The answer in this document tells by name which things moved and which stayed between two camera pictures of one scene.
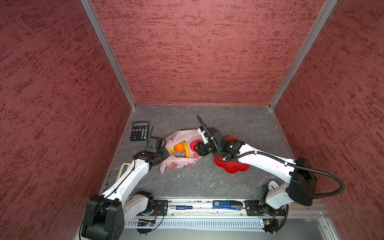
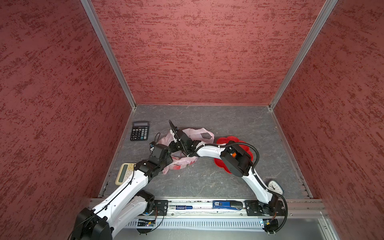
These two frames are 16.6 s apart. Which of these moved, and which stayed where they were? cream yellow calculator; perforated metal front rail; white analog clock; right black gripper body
Moved: right black gripper body
Stayed: white analog clock; perforated metal front rail; cream yellow calculator
